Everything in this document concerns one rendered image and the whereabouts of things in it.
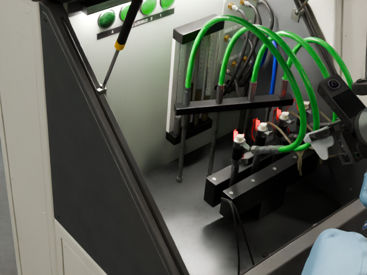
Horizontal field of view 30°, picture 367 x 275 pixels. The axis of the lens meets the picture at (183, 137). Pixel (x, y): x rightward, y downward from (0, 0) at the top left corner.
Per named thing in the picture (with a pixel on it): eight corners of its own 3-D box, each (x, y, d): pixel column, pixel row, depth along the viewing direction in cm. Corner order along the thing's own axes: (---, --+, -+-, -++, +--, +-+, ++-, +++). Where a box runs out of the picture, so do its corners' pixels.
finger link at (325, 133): (307, 144, 131) (338, 133, 123) (303, 137, 131) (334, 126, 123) (322, 135, 133) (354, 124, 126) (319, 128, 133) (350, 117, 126)
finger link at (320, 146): (305, 167, 135) (336, 157, 128) (292, 140, 135) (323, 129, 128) (315, 161, 137) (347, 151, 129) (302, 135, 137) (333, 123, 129)
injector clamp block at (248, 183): (225, 240, 178) (232, 198, 169) (200, 218, 184) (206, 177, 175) (311, 188, 197) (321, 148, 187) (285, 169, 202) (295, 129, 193)
